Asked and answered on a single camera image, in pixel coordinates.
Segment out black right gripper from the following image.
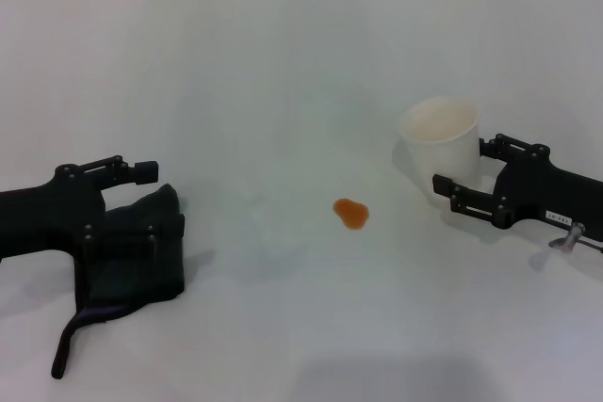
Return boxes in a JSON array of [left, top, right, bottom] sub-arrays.
[[432, 133, 603, 246]]

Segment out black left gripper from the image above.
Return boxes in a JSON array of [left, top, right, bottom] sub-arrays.
[[0, 154, 186, 265]]

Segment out white paper cup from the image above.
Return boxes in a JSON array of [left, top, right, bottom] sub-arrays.
[[398, 95, 484, 186]]

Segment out dark blue rag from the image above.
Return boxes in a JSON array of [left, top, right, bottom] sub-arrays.
[[51, 183, 187, 380]]

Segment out orange liquid stain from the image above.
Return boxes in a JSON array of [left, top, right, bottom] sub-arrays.
[[333, 198, 370, 231]]

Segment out silver cable plug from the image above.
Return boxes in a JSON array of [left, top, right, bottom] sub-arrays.
[[548, 222, 586, 253]]

